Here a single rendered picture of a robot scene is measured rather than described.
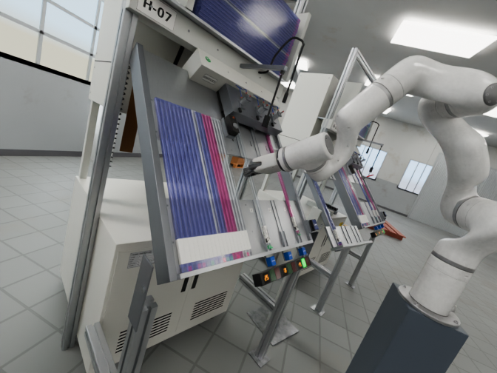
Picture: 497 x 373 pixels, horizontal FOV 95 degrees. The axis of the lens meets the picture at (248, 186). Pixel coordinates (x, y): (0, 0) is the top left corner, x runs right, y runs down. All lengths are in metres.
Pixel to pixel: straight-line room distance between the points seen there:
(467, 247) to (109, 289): 1.17
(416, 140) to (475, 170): 10.15
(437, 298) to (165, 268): 0.88
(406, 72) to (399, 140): 10.13
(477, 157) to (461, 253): 0.31
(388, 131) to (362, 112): 10.10
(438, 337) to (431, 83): 0.80
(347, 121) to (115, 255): 0.83
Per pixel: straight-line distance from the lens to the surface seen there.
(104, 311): 1.03
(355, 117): 0.75
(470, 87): 0.85
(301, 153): 0.71
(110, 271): 0.92
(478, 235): 0.99
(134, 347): 0.70
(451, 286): 1.06
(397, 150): 10.89
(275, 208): 0.94
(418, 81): 0.84
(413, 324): 1.06
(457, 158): 0.95
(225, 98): 0.97
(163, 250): 0.59
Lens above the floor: 1.07
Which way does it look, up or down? 12 degrees down
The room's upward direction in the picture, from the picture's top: 19 degrees clockwise
